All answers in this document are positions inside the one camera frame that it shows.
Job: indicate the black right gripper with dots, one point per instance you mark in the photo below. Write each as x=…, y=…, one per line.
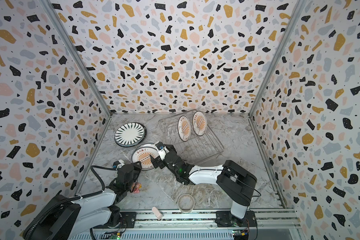
x=162, y=157

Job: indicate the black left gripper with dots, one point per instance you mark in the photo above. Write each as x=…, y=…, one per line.
x=136, y=168

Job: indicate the orange sunburst plate front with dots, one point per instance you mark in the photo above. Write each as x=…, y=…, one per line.
x=143, y=155

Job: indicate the orange sunburst plate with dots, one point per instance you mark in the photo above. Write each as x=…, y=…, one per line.
x=143, y=155
x=184, y=128
x=199, y=123

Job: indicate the white striped plate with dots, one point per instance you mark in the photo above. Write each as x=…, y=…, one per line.
x=130, y=134

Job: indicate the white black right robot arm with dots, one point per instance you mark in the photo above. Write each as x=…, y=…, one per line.
x=238, y=183

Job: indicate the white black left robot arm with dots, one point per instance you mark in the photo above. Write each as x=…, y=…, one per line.
x=63, y=218

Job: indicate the pink toy figure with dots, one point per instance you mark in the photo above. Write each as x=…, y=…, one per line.
x=135, y=189

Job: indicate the pink eraser block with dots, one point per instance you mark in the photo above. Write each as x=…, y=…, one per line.
x=157, y=213

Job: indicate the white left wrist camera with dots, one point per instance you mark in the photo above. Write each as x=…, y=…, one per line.
x=118, y=164

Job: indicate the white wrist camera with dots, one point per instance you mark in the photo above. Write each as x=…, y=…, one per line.
x=118, y=164
x=162, y=149

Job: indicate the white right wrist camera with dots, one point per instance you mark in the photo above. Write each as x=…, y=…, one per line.
x=162, y=149

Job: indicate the stainless wire dish rack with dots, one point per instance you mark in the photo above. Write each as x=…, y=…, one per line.
x=195, y=149

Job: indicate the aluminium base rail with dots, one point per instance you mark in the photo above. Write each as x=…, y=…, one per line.
x=258, y=224

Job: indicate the aluminium corner post left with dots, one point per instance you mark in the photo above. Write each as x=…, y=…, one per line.
x=53, y=16

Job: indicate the aluminium corner post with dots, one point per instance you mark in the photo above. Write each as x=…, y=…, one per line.
x=53, y=16
x=278, y=54

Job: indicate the aluminium corner post right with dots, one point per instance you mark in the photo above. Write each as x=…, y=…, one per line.
x=278, y=54

